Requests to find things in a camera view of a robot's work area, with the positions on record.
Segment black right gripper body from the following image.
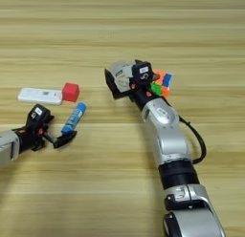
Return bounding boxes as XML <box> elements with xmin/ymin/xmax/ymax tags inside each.
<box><xmin>127</xmin><ymin>82</ymin><xmax>160</xmax><ymax>112</ymax></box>

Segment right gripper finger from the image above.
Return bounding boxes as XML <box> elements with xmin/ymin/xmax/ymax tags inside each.
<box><xmin>150</xmin><ymin>72</ymin><xmax>161</xmax><ymax>83</ymax></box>
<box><xmin>104</xmin><ymin>68</ymin><xmax>130</xmax><ymax>101</ymax></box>

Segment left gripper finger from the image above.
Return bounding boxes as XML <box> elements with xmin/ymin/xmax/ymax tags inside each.
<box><xmin>43</xmin><ymin>129</ymin><xmax>78</xmax><ymax>150</ymax></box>

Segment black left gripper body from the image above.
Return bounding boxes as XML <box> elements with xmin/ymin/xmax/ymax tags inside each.
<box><xmin>12</xmin><ymin>119</ymin><xmax>49</xmax><ymax>153</ymax></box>

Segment clear tape roll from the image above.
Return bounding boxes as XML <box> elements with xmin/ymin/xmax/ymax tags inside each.
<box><xmin>108</xmin><ymin>59</ymin><xmax>137</xmax><ymax>93</ymax></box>

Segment blue white glue stick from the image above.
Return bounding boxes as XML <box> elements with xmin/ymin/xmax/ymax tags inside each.
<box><xmin>60</xmin><ymin>101</ymin><xmax>88</xmax><ymax>136</ymax></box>

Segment white rectangular box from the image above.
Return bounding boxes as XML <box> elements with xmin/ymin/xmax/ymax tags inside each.
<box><xmin>17</xmin><ymin>87</ymin><xmax>64</xmax><ymax>107</ymax></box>

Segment right gripper small black box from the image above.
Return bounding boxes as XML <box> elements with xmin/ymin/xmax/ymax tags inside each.
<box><xmin>131</xmin><ymin>61</ymin><xmax>154</xmax><ymax>87</ymax></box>

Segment gripper small black box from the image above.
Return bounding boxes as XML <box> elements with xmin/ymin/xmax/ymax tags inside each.
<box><xmin>27</xmin><ymin>103</ymin><xmax>53</xmax><ymax>127</ymax></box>
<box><xmin>131</xmin><ymin>61</ymin><xmax>154</xmax><ymax>87</ymax></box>

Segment colourful puzzle cube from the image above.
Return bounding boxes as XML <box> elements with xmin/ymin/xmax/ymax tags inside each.
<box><xmin>149</xmin><ymin>69</ymin><xmax>173</xmax><ymax>99</ymax></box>

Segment left gripper small black box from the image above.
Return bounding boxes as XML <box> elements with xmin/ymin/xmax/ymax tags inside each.
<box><xmin>27</xmin><ymin>103</ymin><xmax>53</xmax><ymax>127</ymax></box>

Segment red cube block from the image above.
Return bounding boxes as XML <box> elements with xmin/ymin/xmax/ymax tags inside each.
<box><xmin>61</xmin><ymin>82</ymin><xmax>81</xmax><ymax>103</ymax></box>

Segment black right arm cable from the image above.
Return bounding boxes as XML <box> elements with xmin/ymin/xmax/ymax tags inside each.
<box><xmin>178</xmin><ymin>116</ymin><xmax>208</xmax><ymax>165</ymax></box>

